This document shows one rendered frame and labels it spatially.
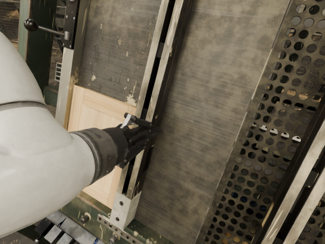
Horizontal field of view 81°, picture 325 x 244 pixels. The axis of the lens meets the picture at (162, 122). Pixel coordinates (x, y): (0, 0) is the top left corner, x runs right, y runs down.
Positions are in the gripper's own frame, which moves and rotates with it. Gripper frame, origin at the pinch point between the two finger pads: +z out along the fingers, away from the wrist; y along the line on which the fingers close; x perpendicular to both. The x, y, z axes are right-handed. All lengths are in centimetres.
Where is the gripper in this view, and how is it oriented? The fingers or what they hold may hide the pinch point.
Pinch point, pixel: (152, 130)
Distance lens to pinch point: 53.1
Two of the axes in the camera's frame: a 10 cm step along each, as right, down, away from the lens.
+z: 4.2, -1.4, 9.0
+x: -8.7, -3.4, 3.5
